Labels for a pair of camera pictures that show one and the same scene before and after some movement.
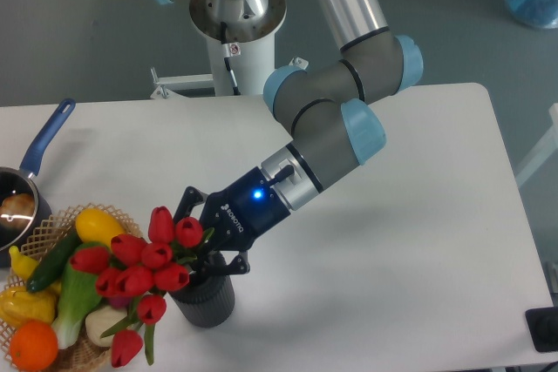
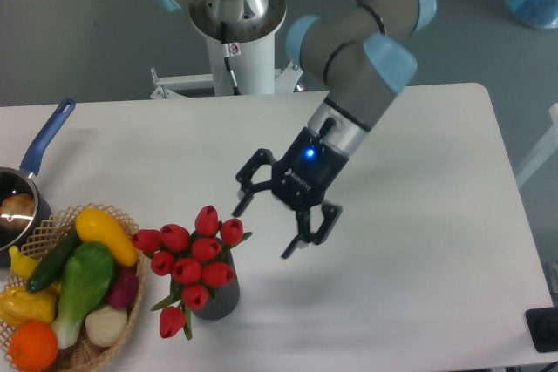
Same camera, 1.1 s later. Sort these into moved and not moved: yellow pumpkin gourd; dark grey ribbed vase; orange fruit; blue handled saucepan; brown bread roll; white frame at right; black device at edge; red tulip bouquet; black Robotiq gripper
Moved: dark grey ribbed vase; black Robotiq gripper; red tulip bouquet
Not moved: orange fruit; yellow pumpkin gourd; brown bread roll; black device at edge; white frame at right; blue handled saucepan
